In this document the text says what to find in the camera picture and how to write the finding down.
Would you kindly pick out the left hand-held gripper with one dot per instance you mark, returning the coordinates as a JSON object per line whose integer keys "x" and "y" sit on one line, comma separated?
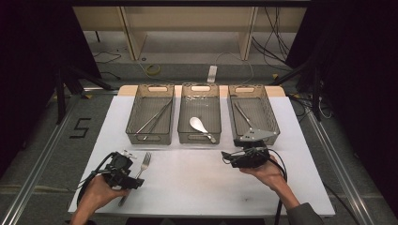
{"x": 120, "y": 175}

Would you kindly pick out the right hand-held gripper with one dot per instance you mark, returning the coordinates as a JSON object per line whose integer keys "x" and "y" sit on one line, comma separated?
{"x": 250, "y": 156}

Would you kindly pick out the steel table knife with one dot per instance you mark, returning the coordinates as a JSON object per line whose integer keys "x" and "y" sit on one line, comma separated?
{"x": 242, "y": 114}

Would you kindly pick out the smoky clear plastic bin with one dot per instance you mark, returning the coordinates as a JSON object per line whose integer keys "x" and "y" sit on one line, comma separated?
{"x": 263, "y": 109}
{"x": 147, "y": 109}
{"x": 200, "y": 106}

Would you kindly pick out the steel chopstick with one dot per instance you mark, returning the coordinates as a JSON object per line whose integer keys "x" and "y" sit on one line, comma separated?
{"x": 153, "y": 117}
{"x": 156, "y": 123}

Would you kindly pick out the white ceramic spoon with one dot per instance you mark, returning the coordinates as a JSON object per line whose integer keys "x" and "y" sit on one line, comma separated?
{"x": 195, "y": 123}

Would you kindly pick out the person's right hand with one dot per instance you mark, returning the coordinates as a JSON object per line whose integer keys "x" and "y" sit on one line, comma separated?
{"x": 269, "y": 175}

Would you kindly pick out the person's left hand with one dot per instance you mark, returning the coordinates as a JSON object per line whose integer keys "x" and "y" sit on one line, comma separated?
{"x": 97, "y": 193}

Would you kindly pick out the black metal stand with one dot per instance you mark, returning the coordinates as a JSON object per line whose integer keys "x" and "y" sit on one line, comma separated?
{"x": 316, "y": 93}

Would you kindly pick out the white power strip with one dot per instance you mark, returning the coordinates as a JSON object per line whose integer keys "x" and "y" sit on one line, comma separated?
{"x": 212, "y": 73}

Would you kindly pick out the black tripod stand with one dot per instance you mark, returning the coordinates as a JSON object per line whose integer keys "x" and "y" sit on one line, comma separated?
{"x": 59, "y": 90}

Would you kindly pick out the yellow tape roll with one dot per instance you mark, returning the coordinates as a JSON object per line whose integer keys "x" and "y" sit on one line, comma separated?
{"x": 153, "y": 73}

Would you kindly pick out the black curtain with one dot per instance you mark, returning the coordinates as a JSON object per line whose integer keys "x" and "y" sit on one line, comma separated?
{"x": 359, "y": 62}
{"x": 31, "y": 47}

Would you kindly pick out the light wooden shelf unit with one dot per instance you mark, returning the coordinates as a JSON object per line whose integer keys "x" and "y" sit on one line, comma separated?
{"x": 187, "y": 18}

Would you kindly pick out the metal floor rail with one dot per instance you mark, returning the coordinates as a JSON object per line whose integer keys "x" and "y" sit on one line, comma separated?
{"x": 338, "y": 162}
{"x": 34, "y": 175}

